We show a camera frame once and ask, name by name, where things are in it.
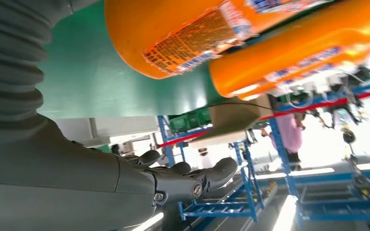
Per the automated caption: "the white side table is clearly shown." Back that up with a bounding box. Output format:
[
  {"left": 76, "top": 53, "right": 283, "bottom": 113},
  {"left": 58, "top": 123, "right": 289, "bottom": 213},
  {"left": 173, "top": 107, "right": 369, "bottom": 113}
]
[{"left": 54, "top": 115, "right": 160, "bottom": 149}]

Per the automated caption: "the green plastic crate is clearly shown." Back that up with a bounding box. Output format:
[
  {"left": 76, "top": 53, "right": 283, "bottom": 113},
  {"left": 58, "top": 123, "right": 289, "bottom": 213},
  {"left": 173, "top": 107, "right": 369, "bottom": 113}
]
[{"left": 168, "top": 107, "right": 212, "bottom": 134}]

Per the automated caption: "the brown cardboard box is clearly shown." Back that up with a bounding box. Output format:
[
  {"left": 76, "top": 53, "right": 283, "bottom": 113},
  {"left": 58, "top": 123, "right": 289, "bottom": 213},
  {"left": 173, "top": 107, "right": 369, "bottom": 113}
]
[{"left": 201, "top": 95, "right": 277, "bottom": 141}]

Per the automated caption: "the blue steel rack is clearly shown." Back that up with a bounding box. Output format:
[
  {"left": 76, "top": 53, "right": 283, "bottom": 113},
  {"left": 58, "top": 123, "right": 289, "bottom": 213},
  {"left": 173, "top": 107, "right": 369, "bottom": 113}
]
[{"left": 158, "top": 64, "right": 370, "bottom": 224}]

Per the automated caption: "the person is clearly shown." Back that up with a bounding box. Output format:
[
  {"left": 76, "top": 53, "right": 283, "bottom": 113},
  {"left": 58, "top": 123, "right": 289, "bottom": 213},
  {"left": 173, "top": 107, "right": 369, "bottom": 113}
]
[{"left": 261, "top": 113, "right": 304, "bottom": 171}]

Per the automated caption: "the red barrier pole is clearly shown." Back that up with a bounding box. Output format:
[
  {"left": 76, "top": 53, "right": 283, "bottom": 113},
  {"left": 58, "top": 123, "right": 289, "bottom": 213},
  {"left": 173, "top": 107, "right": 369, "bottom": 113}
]
[{"left": 158, "top": 87, "right": 370, "bottom": 149}]

